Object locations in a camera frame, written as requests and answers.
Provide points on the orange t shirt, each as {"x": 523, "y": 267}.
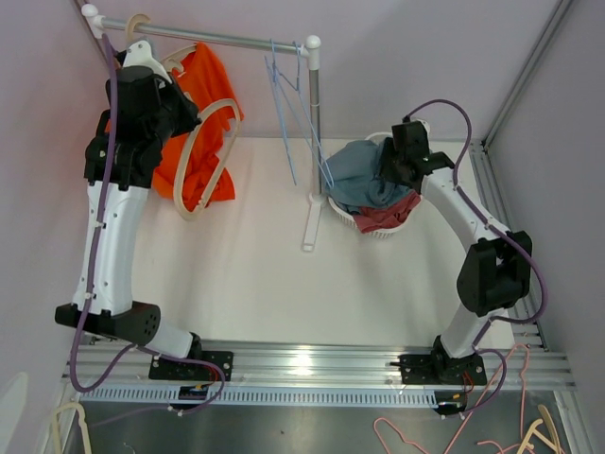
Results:
{"x": 203, "y": 118}

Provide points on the grey metal clothes rack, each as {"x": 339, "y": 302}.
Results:
{"x": 99, "y": 23}

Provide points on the light blue wire hanger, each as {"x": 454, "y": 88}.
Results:
{"x": 307, "y": 109}
{"x": 275, "y": 88}

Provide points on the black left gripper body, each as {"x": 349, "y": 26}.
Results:
{"x": 159, "y": 129}

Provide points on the dusty red t shirt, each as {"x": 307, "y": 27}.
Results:
{"x": 370, "y": 220}

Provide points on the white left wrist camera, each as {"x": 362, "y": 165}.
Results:
{"x": 140, "y": 53}

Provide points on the beige hanger on floor right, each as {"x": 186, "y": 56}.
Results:
{"x": 544, "y": 430}

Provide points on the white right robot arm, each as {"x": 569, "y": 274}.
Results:
{"x": 495, "y": 273}

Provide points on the grey blue t shirt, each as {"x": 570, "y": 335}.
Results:
{"x": 357, "y": 183}

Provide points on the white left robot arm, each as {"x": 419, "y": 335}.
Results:
{"x": 103, "y": 303}

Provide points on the beige hanger on floor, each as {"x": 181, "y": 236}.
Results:
{"x": 544, "y": 430}
{"x": 58, "y": 432}

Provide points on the white perforated plastic basket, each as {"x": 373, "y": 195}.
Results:
{"x": 373, "y": 205}

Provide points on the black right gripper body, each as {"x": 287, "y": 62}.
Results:
{"x": 398, "y": 171}

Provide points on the beige hanger on floor left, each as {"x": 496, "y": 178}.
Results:
{"x": 58, "y": 432}

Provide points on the beige wooden hanger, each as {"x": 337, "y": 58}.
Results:
{"x": 189, "y": 170}
{"x": 132, "y": 29}

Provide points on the white slotted cable duct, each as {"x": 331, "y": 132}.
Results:
{"x": 265, "y": 396}

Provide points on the aluminium mounting rail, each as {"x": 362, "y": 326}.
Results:
{"x": 317, "y": 366}

